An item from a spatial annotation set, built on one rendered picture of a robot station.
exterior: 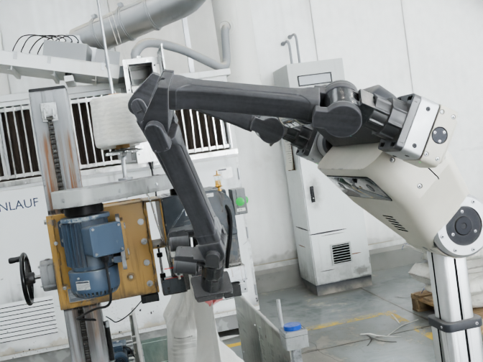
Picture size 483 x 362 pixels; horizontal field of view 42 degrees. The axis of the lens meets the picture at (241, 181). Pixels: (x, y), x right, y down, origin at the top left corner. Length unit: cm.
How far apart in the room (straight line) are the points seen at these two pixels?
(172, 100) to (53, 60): 332
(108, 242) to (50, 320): 314
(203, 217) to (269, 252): 495
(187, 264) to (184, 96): 49
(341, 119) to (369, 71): 552
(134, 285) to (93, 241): 35
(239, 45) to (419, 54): 237
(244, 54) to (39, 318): 263
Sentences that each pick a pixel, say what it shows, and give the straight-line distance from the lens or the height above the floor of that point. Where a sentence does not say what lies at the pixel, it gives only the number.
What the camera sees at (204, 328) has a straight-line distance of 212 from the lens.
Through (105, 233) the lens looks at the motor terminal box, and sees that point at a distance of 189.
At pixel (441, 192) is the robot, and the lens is 155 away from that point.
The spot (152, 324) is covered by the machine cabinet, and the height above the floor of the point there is 23.
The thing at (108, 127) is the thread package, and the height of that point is 159.
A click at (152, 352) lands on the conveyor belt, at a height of 38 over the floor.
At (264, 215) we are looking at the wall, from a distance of 637.
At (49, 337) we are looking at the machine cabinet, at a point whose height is 27.
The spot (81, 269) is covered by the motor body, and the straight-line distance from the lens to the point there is 198.
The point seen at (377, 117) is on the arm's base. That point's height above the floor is 149.
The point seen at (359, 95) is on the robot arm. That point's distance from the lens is 130.
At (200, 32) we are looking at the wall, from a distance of 636.
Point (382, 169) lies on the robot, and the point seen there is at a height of 138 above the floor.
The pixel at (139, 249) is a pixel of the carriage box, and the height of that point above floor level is 118.
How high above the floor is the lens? 147
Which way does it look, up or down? 3 degrees down
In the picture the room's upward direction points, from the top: 8 degrees counter-clockwise
